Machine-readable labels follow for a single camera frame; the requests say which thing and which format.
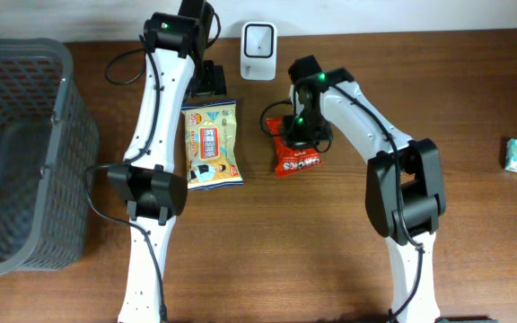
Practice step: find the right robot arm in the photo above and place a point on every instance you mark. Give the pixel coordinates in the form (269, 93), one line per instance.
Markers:
(404, 196)

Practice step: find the white barcode scanner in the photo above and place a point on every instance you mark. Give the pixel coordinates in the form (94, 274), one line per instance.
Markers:
(258, 51)

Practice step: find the red snack bag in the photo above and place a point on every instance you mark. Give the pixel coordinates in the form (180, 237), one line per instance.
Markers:
(290, 160)

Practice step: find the grey plastic mesh basket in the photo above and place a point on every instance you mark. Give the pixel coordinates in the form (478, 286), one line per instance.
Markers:
(47, 139)

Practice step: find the yellow wet wipes pack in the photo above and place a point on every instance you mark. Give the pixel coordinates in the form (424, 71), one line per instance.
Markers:
(210, 137)

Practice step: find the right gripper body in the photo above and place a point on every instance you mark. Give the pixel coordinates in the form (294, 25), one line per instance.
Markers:
(309, 130)

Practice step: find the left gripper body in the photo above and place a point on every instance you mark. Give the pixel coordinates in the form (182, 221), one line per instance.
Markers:
(207, 80)

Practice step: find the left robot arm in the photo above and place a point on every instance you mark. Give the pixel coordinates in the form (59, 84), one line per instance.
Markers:
(146, 180)

